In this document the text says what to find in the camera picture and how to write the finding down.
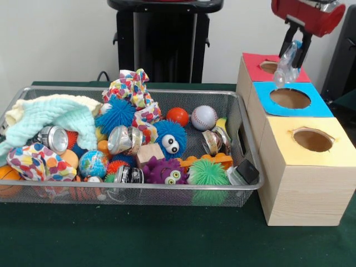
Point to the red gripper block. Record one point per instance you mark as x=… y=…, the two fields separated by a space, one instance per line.
x=306 y=16

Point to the clear plastic bottle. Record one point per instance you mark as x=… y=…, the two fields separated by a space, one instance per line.
x=287 y=66

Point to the knotted polka dot cloth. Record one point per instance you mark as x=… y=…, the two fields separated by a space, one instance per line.
x=130 y=83

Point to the blue fuzzy ball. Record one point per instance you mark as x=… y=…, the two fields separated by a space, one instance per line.
x=116 y=115

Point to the mint green waffle cloth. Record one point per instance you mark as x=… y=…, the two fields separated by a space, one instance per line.
x=55 y=114

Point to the wooden box with three holes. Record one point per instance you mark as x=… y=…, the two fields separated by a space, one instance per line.
x=306 y=194

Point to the shallow clear mesh bin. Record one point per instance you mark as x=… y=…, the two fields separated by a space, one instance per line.
x=167 y=194

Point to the black furniture panel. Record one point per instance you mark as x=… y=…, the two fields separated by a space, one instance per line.
x=345 y=69

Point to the neighbouring green covered table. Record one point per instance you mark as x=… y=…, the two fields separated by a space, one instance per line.
x=347 y=105

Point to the yellow and green toy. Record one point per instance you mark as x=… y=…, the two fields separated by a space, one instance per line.
x=222 y=125

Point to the white baseball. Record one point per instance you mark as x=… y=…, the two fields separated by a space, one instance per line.
x=204 y=118

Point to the colourful printed silver can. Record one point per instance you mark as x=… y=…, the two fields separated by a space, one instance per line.
x=215 y=143

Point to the small black square box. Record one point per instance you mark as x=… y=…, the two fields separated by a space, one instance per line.
x=248 y=172

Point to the orange plastic toy brick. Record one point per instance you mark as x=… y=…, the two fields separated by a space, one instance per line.
x=219 y=159

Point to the small red ball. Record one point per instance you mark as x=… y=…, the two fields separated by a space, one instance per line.
x=177 y=116

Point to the green spiky rubber ball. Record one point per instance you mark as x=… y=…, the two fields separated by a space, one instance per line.
x=208 y=173

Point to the blue fuzzy toy with eyes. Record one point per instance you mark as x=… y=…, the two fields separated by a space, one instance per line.
x=169 y=136

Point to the purple monster toy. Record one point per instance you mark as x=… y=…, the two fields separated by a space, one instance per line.
x=161 y=172

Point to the crushed silver can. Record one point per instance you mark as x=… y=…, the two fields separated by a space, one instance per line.
x=123 y=140

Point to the dark green tablecloth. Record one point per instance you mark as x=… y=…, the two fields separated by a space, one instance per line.
x=167 y=236

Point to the crumpled polka dot cloth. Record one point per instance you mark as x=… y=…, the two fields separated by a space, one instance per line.
x=39 y=162

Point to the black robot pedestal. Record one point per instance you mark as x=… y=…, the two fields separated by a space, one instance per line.
x=164 y=41

